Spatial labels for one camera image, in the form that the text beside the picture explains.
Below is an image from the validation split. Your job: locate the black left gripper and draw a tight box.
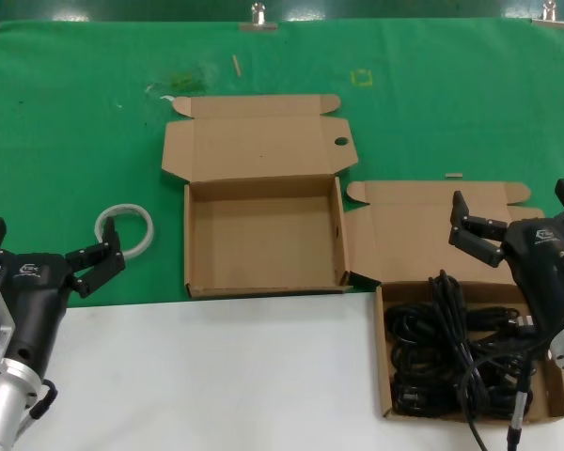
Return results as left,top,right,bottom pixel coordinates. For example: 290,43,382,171
0,216,127,380

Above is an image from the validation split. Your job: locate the black cable with silver connector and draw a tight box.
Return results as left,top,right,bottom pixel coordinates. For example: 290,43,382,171
506,354,536,451

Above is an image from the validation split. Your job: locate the cardboard box holding cords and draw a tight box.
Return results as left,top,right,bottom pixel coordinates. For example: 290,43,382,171
345,179,564,421

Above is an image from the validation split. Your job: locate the empty open cardboard box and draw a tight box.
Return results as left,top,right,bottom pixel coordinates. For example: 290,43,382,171
161,93,360,300

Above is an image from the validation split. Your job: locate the white adhesive tape roll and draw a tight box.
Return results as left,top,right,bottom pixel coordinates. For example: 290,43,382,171
95,202,154,259

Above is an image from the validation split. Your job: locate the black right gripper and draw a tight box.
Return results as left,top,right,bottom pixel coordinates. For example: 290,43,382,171
448,178,564,337

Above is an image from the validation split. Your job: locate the green table cloth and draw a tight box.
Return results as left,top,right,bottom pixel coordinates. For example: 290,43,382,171
0,18,564,312

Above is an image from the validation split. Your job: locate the metal binder clip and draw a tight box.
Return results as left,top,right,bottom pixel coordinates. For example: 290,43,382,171
238,2,279,33
531,0,564,29

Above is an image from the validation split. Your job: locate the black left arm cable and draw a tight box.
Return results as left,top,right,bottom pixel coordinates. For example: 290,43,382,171
26,378,58,420

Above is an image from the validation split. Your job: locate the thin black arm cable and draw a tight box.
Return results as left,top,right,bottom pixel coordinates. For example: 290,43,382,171
464,347,537,451

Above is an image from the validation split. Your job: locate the black power cord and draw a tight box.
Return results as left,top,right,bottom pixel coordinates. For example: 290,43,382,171
389,375,518,418
384,303,523,350
469,322,547,378
426,270,477,377

